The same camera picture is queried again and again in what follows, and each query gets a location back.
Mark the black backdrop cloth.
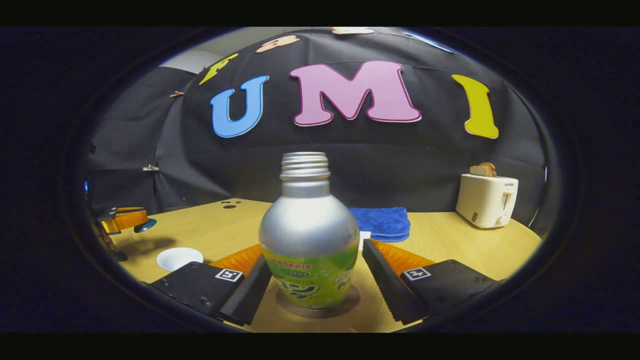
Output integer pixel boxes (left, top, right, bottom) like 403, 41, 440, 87
82, 27, 548, 228

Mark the silver green water bottle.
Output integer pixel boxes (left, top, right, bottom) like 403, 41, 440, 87
258, 152, 361, 311

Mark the white toaster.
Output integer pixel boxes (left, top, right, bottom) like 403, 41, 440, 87
455, 173, 519, 230

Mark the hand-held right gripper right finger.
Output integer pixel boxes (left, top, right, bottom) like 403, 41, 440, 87
361, 238, 501, 325

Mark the toast slice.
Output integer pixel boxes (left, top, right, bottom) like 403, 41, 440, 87
469, 162, 498, 178

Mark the blue folded towel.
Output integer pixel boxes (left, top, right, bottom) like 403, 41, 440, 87
348, 206, 411, 251

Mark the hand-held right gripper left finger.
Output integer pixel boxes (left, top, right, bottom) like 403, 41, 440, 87
150, 243, 273, 327

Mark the white teacup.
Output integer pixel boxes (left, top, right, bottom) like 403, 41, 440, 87
156, 247, 205, 272

